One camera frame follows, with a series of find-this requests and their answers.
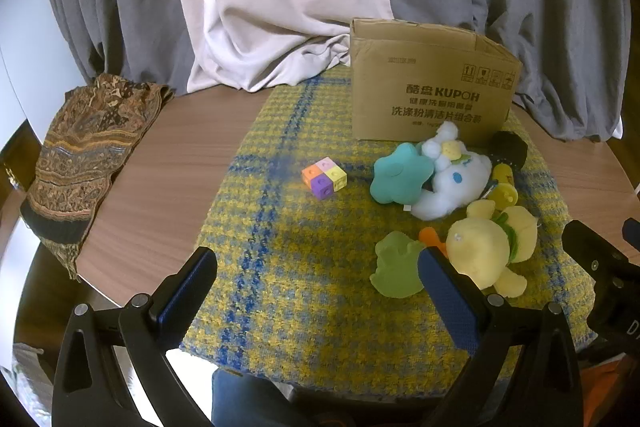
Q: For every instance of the brown patterned cloth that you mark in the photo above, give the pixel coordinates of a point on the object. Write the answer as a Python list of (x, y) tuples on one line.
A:
[(85, 147)]

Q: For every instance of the grey curtain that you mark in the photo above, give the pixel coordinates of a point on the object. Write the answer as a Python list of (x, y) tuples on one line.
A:
[(550, 7)]

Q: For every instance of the orange object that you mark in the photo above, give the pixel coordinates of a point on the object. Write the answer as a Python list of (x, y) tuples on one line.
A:
[(602, 379)]

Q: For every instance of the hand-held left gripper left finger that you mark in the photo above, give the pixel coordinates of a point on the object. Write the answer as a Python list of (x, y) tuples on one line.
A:
[(187, 288)]

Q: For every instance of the brown cardboard box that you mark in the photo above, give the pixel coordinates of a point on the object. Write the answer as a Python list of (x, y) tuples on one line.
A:
[(425, 87)]

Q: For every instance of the small orange toy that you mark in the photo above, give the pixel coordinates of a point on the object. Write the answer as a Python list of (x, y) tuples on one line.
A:
[(431, 238)]

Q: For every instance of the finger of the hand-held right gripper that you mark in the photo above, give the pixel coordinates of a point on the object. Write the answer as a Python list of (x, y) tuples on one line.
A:
[(590, 242), (632, 234)]

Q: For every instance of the multicoloured block cube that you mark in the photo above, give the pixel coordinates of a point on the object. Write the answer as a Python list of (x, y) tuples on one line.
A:
[(324, 179)]

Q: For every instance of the light green frog plush toy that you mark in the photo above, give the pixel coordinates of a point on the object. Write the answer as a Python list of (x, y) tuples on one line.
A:
[(397, 267)]

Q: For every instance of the black cylinder object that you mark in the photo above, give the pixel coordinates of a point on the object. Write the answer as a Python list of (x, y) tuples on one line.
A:
[(509, 149)]

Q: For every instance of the teal star plush toy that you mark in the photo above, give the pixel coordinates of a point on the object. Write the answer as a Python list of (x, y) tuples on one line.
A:
[(400, 174)]

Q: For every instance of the yellow and blue plaid mat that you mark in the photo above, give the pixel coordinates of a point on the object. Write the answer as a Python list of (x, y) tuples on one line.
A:
[(310, 257)]

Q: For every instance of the white dog plush toy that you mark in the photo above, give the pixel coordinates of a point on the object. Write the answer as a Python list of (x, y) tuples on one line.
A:
[(460, 179)]

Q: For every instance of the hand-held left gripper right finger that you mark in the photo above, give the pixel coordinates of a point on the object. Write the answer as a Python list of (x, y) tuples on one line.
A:
[(445, 294)]

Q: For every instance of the yellow duck plush toy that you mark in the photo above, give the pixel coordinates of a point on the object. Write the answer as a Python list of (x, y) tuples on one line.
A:
[(480, 247)]

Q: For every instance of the small yellow plastic toy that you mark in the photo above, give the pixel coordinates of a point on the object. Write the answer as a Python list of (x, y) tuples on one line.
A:
[(504, 189)]

